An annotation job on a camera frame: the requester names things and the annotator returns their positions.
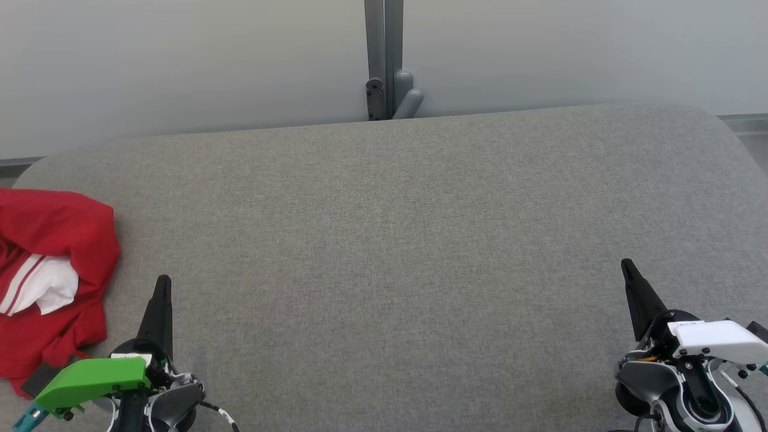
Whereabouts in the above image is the grey partition bottom rail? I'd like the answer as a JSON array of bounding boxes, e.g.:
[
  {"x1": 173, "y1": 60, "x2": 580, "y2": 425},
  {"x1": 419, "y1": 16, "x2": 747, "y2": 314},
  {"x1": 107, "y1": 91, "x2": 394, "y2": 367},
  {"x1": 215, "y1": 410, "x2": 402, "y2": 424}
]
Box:
[
  {"x1": 0, "y1": 157, "x2": 46, "y2": 179},
  {"x1": 717, "y1": 113, "x2": 768, "y2": 137}
]

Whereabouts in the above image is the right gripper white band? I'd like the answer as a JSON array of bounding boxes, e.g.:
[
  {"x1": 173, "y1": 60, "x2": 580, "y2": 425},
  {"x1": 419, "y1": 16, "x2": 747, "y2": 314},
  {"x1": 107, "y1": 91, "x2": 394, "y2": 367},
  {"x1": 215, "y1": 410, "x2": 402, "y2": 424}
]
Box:
[{"x1": 620, "y1": 258, "x2": 768, "y2": 368}]

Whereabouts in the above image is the red white numbered jersey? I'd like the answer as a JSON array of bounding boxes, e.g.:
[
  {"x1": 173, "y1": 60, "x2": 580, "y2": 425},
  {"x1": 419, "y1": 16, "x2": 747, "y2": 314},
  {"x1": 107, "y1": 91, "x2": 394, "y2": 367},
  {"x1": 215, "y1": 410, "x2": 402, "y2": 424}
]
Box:
[{"x1": 0, "y1": 188, "x2": 122, "y2": 337}]

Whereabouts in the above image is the black white-banded left arm cable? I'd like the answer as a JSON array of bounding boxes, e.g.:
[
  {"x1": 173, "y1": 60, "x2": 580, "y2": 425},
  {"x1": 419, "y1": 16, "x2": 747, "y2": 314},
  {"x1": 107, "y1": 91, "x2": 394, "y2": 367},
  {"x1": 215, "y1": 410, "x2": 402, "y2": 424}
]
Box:
[{"x1": 200, "y1": 400, "x2": 241, "y2": 432}]

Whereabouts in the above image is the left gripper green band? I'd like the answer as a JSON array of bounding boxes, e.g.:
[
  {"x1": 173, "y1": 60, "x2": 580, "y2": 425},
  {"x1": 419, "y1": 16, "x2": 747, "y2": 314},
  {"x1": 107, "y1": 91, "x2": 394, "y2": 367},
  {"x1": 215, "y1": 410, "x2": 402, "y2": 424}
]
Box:
[{"x1": 34, "y1": 274, "x2": 175, "y2": 420}]

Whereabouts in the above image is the grey metal partition post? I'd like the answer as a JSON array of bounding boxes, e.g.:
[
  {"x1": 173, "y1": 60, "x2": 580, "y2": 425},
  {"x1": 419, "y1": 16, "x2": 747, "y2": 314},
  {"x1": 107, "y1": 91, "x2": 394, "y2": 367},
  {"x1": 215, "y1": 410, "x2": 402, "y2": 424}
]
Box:
[{"x1": 364, "y1": 0, "x2": 404, "y2": 121}]

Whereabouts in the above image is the black hinge plate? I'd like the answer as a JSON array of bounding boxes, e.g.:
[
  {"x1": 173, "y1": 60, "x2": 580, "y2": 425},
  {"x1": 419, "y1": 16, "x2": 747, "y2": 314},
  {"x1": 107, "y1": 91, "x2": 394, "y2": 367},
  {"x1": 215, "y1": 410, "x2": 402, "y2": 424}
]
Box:
[{"x1": 365, "y1": 79, "x2": 386, "y2": 121}]

